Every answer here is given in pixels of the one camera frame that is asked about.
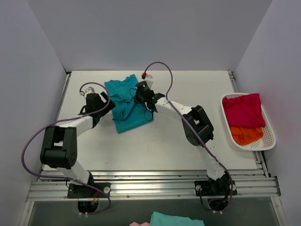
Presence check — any magenta t-shirt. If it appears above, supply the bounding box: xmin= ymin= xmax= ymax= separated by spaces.
xmin=222 ymin=93 xmax=265 ymax=128

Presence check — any white plastic basket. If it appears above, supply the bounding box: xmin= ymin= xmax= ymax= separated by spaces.
xmin=220 ymin=93 xmax=276 ymax=152

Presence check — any aluminium rail frame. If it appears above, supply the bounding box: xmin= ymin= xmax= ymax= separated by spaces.
xmin=25 ymin=70 xmax=282 ymax=202

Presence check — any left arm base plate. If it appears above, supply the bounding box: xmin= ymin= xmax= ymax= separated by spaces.
xmin=67 ymin=183 xmax=111 ymax=199

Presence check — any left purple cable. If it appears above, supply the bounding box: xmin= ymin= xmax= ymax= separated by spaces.
xmin=21 ymin=81 xmax=111 ymax=215

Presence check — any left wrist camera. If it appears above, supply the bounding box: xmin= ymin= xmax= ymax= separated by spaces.
xmin=79 ymin=86 xmax=95 ymax=97

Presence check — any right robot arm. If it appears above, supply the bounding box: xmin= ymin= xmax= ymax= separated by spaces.
xmin=135 ymin=81 xmax=231 ymax=194

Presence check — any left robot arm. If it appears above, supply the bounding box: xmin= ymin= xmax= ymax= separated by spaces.
xmin=40 ymin=91 xmax=116 ymax=197

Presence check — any folded mint t-shirt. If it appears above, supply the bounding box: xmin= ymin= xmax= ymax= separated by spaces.
xmin=150 ymin=212 xmax=205 ymax=226

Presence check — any purple cable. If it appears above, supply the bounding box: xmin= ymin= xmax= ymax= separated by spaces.
xmin=141 ymin=61 xmax=235 ymax=212
xmin=21 ymin=81 xmax=111 ymax=215

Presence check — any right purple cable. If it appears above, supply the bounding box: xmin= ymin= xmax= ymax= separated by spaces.
xmin=141 ymin=61 xmax=235 ymax=212

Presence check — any folded pink t-shirt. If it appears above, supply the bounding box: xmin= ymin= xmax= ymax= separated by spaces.
xmin=129 ymin=222 xmax=150 ymax=226

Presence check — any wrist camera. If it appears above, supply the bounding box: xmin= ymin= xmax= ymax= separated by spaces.
xmin=142 ymin=73 xmax=154 ymax=88
xmin=79 ymin=86 xmax=95 ymax=97

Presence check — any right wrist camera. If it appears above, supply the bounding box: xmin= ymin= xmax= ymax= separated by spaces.
xmin=142 ymin=73 xmax=154 ymax=88

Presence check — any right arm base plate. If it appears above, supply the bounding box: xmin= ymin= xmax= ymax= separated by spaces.
xmin=194 ymin=179 xmax=231 ymax=196

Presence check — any teal t-shirt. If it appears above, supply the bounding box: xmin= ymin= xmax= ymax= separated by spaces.
xmin=104 ymin=74 xmax=153 ymax=134

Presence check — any orange t-shirt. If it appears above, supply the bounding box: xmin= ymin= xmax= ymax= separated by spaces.
xmin=230 ymin=127 xmax=264 ymax=145

